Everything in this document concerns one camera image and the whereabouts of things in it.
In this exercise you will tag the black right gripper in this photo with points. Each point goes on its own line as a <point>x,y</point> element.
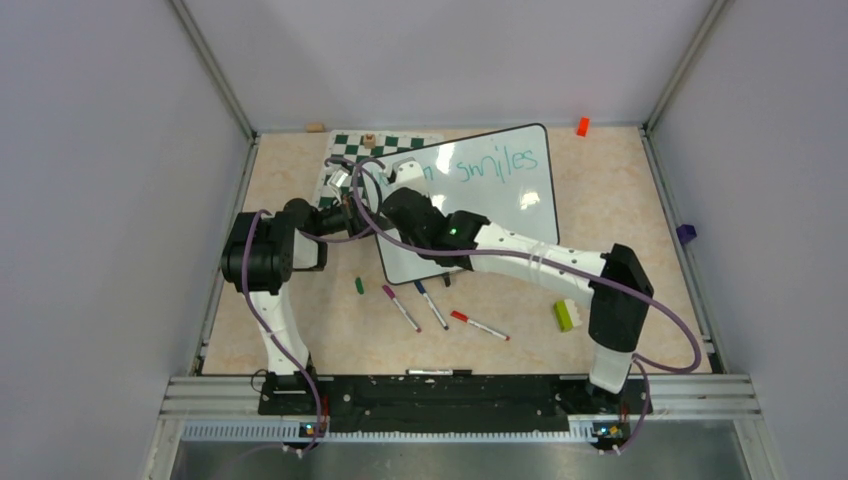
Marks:
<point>428,198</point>

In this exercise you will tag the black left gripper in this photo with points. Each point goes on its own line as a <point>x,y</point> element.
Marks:
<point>351,215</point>

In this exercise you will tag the white whiteboard black frame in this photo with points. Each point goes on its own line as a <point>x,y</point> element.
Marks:
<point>504,175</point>

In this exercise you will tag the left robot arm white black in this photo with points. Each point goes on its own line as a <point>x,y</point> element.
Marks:
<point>263,251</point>

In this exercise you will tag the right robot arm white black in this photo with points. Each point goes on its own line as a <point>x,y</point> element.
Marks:
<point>613,286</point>

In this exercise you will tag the blue capped marker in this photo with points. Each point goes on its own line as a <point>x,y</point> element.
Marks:
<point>432,306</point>

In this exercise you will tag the purple capped marker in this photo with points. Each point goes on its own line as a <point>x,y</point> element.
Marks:
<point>408,317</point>

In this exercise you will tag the red capped marker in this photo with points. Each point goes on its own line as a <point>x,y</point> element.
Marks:
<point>481,326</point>

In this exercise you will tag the silver marker near base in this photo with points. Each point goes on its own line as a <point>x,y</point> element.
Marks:
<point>439,372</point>

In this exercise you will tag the green lego brick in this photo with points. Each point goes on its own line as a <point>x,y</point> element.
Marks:
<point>567,315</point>

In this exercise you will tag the orange small block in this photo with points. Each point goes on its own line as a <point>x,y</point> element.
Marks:
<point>583,126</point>

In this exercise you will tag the purple small object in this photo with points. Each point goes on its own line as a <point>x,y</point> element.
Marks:
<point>686,233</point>

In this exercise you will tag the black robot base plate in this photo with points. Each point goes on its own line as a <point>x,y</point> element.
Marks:
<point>462,403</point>

